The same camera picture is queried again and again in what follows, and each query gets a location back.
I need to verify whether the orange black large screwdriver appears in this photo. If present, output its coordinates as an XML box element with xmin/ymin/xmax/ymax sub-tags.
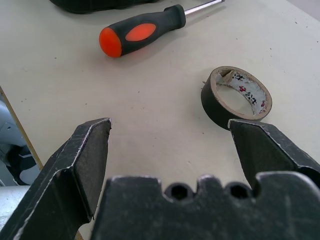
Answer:
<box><xmin>98</xmin><ymin>0</ymin><xmax>226</xmax><ymax>58</ymax></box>

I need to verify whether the black tool case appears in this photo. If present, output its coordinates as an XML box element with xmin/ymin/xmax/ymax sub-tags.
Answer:
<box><xmin>49</xmin><ymin>0</ymin><xmax>161</xmax><ymax>15</ymax></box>

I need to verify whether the black electrical tape roll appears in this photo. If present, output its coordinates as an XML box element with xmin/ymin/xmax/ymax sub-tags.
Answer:
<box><xmin>200</xmin><ymin>65</ymin><xmax>273</xmax><ymax>131</ymax></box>

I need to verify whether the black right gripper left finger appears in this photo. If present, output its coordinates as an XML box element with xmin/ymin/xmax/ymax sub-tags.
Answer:
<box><xmin>0</xmin><ymin>117</ymin><xmax>113</xmax><ymax>240</ymax></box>

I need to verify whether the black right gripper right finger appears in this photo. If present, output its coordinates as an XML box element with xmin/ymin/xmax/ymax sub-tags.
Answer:
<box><xmin>228</xmin><ymin>118</ymin><xmax>320</xmax><ymax>188</ymax></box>

